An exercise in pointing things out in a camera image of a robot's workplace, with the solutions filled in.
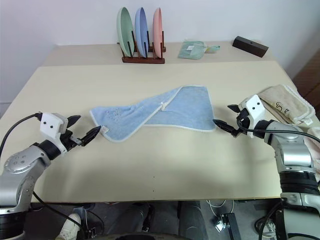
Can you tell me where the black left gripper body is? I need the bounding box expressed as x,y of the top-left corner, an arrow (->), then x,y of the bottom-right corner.
60,129 -> 84,152

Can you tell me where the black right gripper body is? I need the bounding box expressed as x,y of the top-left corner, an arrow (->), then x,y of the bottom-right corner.
231,110 -> 254,138

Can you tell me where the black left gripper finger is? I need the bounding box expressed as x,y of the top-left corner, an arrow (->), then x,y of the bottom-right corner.
80,125 -> 102,147
66,114 -> 82,131

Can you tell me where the light blue towel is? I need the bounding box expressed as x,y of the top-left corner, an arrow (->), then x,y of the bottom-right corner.
89,85 -> 216,144

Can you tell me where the beige folded towel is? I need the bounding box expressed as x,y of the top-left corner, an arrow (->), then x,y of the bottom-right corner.
257,84 -> 316,126

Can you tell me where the pale green cloth tag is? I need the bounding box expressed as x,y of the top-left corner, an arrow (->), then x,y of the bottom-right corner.
204,44 -> 222,55

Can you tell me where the dark brown wooden block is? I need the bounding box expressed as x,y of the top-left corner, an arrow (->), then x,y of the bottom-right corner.
231,35 -> 270,59

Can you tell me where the green folded cloth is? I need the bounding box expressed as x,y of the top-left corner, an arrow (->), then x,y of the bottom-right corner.
177,39 -> 208,61

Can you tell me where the white shoe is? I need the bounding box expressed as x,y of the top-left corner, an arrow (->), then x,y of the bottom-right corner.
59,212 -> 82,240

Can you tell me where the brown wooden plate rack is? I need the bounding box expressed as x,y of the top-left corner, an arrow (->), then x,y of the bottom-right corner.
116,30 -> 167,65

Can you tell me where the green plate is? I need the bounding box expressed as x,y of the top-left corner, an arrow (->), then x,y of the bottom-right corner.
116,6 -> 134,57

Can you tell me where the pink plate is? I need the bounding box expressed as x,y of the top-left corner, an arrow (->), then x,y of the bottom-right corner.
151,7 -> 164,59

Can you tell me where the blue plate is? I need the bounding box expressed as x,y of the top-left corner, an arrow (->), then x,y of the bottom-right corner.
134,7 -> 149,58

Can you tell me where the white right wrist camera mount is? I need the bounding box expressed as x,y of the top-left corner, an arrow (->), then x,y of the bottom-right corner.
238,94 -> 266,124

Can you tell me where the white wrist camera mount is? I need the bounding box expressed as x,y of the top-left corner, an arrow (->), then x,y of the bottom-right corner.
39,112 -> 69,153
238,94 -> 266,124

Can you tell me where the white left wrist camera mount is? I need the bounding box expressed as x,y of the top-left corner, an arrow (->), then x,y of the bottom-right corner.
39,112 -> 69,153

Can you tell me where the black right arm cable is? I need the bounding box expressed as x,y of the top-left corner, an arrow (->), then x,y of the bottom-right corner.
236,116 -> 320,141

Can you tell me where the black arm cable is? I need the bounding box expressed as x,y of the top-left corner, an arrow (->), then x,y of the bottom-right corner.
0,112 -> 42,156
236,116 -> 320,141

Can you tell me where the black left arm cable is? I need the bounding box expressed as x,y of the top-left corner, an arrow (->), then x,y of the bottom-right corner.
0,112 -> 42,156

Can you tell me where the black cable under table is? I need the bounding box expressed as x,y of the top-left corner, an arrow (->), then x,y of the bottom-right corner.
31,191 -> 85,232

